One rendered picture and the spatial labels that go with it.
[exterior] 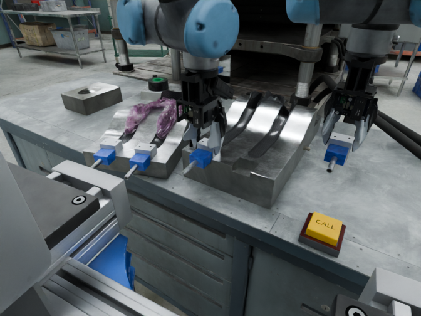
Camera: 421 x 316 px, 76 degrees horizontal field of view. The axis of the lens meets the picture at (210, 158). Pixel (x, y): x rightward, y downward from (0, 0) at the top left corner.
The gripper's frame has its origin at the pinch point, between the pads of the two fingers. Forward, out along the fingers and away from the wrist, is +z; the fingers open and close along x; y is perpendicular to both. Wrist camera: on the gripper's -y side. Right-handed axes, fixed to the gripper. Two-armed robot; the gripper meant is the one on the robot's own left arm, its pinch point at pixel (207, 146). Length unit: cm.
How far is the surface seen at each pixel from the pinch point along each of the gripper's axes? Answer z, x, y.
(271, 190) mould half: 5.3, 18.7, 1.9
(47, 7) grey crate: -4, -521, -271
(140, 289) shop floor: 91, -38, 4
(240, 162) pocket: 3.7, 8.3, -2.6
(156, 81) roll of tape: -3.4, -41.2, -27.6
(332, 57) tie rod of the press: 3, 5, -140
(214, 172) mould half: 5.8, 3.3, 1.9
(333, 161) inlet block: -2.6, 29.2, -5.0
